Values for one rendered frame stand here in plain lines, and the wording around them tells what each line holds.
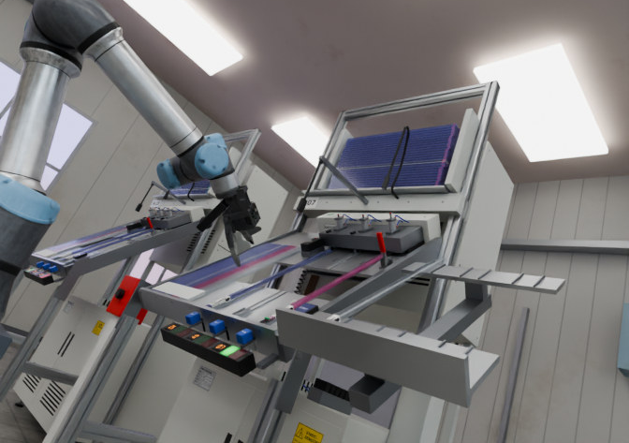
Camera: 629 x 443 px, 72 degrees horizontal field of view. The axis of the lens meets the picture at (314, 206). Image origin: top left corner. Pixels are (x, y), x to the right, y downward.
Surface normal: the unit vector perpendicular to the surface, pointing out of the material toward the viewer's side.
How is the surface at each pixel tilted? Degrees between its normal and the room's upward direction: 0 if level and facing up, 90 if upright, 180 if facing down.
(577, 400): 90
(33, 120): 91
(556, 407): 90
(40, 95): 91
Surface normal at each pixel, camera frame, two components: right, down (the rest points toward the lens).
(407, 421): -0.58, -0.51
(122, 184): 0.67, -0.04
